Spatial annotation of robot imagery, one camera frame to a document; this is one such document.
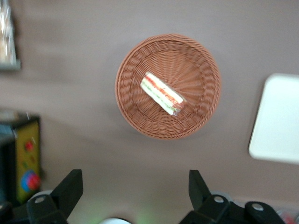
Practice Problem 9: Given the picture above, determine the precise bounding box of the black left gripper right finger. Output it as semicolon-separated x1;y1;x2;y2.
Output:
179;169;231;224

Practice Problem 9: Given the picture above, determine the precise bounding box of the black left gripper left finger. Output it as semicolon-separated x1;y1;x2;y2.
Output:
26;169;84;224

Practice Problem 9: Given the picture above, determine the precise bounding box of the triangle sandwich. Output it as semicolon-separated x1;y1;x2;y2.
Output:
140;71;186;116

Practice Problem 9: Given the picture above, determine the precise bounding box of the beige plastic tray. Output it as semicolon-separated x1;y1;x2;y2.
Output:
248;73;299;164

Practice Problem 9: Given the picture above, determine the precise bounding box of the brown round wicker basket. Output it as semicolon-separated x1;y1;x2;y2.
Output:
114;34;222;140

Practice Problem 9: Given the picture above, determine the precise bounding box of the grey snack display tray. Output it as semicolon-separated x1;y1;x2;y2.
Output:
0;0;21;71

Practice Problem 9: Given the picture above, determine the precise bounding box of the yellow box with buttons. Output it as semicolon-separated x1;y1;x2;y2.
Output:
0;112;42;206

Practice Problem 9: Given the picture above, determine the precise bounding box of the red cola bottle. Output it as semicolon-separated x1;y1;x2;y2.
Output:
277;209;295;224

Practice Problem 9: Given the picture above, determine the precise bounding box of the clear bag of snacks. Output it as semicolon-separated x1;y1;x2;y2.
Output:
0;23;16;64

